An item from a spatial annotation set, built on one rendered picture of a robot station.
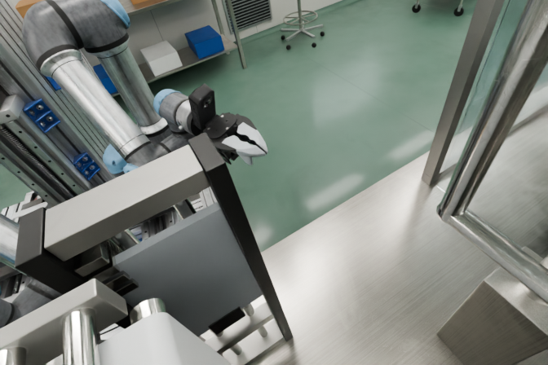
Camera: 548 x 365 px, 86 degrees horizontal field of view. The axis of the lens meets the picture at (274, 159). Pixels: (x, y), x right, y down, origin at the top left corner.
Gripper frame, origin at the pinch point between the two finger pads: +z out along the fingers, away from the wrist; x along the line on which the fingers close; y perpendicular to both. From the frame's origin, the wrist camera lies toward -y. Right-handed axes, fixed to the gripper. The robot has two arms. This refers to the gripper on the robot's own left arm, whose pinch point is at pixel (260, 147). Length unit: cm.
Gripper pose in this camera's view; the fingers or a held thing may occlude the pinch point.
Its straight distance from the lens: 54.8
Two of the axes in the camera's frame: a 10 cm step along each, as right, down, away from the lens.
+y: 2.4, 6.0, 7.6
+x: -6.3, 6.9, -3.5
